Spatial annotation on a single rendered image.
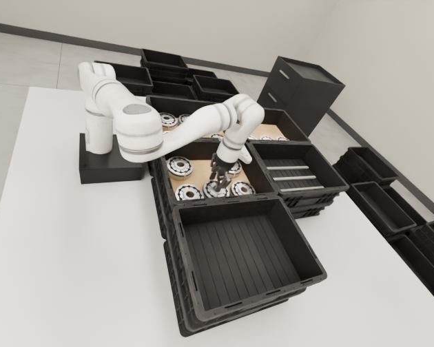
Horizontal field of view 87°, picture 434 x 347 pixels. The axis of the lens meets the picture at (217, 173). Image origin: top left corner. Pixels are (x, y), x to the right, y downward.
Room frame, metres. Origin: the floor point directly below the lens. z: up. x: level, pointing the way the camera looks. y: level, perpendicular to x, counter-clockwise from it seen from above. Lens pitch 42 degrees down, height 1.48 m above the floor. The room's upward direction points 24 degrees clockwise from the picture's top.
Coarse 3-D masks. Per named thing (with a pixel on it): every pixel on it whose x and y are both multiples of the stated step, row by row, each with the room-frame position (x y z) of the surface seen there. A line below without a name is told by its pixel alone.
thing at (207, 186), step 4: (208, 180) 0.62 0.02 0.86; (212, 180) 0.63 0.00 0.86; (216, 180) 0.64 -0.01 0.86; (208, 184) 0.60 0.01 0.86; (212, 184) 0.61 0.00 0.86; (204, 188) 0.57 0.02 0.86; (208, 188) 0.58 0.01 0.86; (204, 192) 0.56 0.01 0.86; (208, 192) 0.57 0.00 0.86; (224, 192) 0.60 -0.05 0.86; (228, 192) 0.60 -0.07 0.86; (208, 196) 0.55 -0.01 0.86; (212, 196) 0.56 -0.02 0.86; (216, 196) 0.56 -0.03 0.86; (220, 196) 0.57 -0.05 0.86
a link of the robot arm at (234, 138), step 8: (256, 104) 0.61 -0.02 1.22; (248, 112) 0.58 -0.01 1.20; (256, 112) 0.58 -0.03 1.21; (264, 112) 0.61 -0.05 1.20; (240, 120) 0.58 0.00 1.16; (248, 120) 0.57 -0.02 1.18; (256, 120) 0.58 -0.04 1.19; (232, 128) 0.60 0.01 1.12; (240, 128) 0.57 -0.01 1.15; (248, 128) 0.58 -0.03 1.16; (224, 136) 0.60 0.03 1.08; (232, 136) 0.58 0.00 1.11; (240, 136) 0.58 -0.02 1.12; (248, 136) 0.61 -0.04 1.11; (224, 144) 0.59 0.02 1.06; (232, 144) 0.58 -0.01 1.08; (240, 144) 0.59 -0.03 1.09
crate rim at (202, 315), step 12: (180, 204) 0.41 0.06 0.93; (192, 204) 0.43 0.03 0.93; (204, 204) 0.46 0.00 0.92; (216, 204) 0.47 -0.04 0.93; (288, 216) 0.56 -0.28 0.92; (180, 240) 0.31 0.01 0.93; (312, 252) 0.45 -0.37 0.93; (192, 264) 0.26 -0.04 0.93; (192, 276) 0.24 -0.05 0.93; (324, 276) 0.39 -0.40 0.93; (192, 288) 0.21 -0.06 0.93; (288, 288) 0.31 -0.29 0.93; (300, 288) 0.33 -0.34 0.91; (192, 300) 0.20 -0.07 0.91; (240, 300) 0.23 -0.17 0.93; (252, 300) 0.24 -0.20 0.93; (264, 300) 0.26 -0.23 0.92; (204, 312) 0.18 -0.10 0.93; (216, 312) 0.19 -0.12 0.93; (228, 312) 0.20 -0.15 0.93
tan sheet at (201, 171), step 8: (192, 160) 0.72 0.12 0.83; (200, 160) 0.74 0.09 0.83; (208, 160) 0.76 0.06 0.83; (200, 168) 0.70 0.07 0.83; (208, 168) 0.72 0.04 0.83; (192, 176) 0.64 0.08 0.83; (200, 176) 0.65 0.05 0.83; (208, 176) 0.67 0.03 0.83; (216, 176) 0.69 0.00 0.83; (240, 176) 0.75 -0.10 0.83; (176, 184) 0.57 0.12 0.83; (184, 184) 0.58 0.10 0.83; (192, 184) 0.60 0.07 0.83; (200, 184) 0.62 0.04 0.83
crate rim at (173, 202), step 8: (248, 144) 0.86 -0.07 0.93; (160, 160) 0.56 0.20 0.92; (256, 160) 0.77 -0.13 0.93; (168, 176) 0.49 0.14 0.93; (168, 184) 0.47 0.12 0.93; (272, 184) 0.67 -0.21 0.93; (168, 192) 0.44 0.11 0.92; (272, 192) 0.63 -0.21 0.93; (176, 200) 0.42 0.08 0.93; (184, 200) 0.43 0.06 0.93; (192, 200) 0.45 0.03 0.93; (200, 200) 0.46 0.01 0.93; (208, 200) 0.47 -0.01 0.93; (216, 200) 0.48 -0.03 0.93
